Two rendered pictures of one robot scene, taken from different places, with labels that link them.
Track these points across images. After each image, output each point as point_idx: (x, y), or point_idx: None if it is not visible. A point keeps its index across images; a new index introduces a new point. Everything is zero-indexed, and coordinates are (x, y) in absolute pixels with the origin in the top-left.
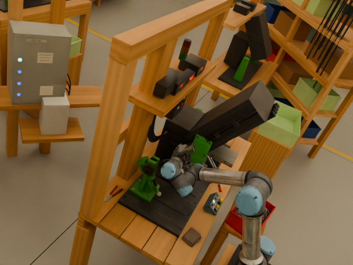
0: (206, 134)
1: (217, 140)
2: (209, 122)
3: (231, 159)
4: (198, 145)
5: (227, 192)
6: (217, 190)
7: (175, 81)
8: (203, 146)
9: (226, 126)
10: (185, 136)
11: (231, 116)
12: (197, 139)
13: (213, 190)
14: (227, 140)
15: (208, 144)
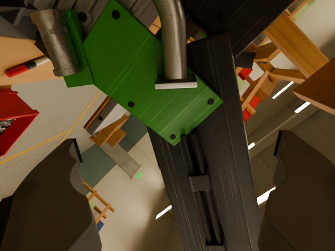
0: (205, 131)
1: (176, 157)
2: (248, 163)
3: (108, 122)
4: (176, 93)
5: (13, 83)
6: (9, 64)
7: None
8: (164, 111)
9: (215, 211)
10: (226, 34)
11: (241, 231)
12: (200, 99)
13: (7, 55)
14: (167, 183)
15: (168, 132)
